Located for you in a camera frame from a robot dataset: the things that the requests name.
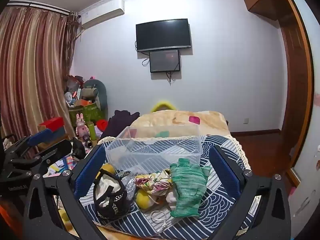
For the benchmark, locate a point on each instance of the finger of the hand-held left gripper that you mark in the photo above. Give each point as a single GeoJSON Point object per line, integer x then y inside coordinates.
{"type": "Point", "coordinates": [57, 148]}
{"type": "Point", "coordinates": [40, 136]}

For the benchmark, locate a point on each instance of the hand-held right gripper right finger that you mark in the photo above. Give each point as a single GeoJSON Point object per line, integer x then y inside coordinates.
{"type": "Point", "coordinates": [225, 173]}

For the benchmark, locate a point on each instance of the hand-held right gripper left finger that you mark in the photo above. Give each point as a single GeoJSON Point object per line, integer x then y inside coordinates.
{"type": "Point", "coordinates": [87, 173]}

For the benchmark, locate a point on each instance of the yellow sponge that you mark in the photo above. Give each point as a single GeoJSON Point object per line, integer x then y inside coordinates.
{"type": "Point", "coordinates": [108, 168]}

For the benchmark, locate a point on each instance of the black and white pouch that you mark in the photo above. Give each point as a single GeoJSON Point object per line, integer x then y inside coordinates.
{"type": "Point", "coordinates": [112, 202]}

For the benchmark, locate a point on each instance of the green knitted glove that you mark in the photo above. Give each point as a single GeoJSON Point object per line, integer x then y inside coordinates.
{"type": "Point", "coordinates": [187, 187]}

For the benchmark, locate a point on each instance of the silver glitter pouch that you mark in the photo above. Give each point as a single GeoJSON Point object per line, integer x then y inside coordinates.
{"type": "Point", "coordinates": [129, 187]}

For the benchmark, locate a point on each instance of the yellow plush ball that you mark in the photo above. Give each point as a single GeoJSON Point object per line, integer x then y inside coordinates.
{"type": "Point", "coordinates": [145, 198]}

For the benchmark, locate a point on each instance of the floral cloth pouch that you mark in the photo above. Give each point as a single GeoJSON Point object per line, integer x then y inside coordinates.
{"type": "Point", "coordinates": [155, 181]}

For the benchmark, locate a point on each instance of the clear plastic storage box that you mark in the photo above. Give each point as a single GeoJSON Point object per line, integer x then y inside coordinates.
{"type": "Point", "coordinates": [155, 152]}

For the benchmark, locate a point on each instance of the red box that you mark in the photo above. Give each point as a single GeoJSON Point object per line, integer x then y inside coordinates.
{"type": "Point", "coordinates": [51, 123]}

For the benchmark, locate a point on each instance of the colourful papers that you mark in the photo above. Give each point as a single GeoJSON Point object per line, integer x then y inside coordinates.
{"type": "Point", "coordinates": [62, 165]}

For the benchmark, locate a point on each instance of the black cylinder toy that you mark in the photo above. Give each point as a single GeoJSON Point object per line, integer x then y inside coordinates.
{"type": "Point", "coordinates": [88, 141]}

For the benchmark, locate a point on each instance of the blue white patterned cloth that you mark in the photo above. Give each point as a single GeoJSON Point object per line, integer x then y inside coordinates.
{"type": "Point", "coordinates": [220, 205]}

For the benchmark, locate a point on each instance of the pink bunny toy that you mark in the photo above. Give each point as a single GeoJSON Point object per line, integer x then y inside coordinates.
{"type": "Point", "coordinates": [82, 127]}

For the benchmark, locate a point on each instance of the green cylinder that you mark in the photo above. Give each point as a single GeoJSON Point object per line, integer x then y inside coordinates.
{"type": "Point", "coordinates": [92, 131]}

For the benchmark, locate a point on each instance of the green storage box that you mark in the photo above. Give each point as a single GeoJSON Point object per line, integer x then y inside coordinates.
{"type": "Point", "coordinates": [90, 112]}

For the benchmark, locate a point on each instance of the red hat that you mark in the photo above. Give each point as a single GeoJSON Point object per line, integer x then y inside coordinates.
{"type": "Point", "coordinates": [102, 125]}

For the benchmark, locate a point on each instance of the pile of toys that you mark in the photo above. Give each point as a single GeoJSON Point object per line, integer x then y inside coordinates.
{"type": "Point", "coordinates": [73, 90]}

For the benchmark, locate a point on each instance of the dark purple garment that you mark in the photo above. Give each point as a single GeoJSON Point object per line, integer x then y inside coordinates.
{"type": "Point", "coordinates": [118, 122]}

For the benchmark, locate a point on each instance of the striped brown curtain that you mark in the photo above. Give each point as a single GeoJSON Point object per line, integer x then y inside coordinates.
{"type": "Point", "coordinates": [32, 75]}

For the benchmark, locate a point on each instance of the beige fleece blanket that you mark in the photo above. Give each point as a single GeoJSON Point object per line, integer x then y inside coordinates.
{"type": "Point", "coordinates": [175, 120]}

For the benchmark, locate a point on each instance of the yellow fuzzy cushion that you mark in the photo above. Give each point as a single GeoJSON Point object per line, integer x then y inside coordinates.
{"type": "Point", "coordinates": [162, 105]}

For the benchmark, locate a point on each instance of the white air conditioner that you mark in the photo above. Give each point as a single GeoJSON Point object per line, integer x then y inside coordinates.
{"type": "Point", "coordinates": [102, 12]}

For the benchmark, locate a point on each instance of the white wall socket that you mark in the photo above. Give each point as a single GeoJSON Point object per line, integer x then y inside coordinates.
{"type": "Point", "coordinates": [246, 121]}

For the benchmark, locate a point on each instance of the small wall monitor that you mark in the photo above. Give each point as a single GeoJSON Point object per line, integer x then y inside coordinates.
{"type": "Point", "coordinates": [165, 61]}

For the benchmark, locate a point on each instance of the black wall television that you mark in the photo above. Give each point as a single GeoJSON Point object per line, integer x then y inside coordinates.
{"type": "Point", "coordinates": [163, 33]}

